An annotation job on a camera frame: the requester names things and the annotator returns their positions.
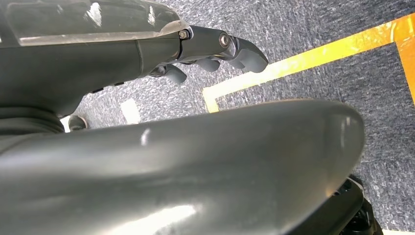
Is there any black round caster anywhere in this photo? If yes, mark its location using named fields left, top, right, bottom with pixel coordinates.
left=68, top=115, right=88, bottom=132

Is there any grey robot body shell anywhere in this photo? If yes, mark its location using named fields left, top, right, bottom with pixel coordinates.
left=0, top=98, right=366, bottom=235

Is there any yellow floor tape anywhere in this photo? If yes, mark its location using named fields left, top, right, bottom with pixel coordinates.
left=202, top=13, right=415, bottom=114

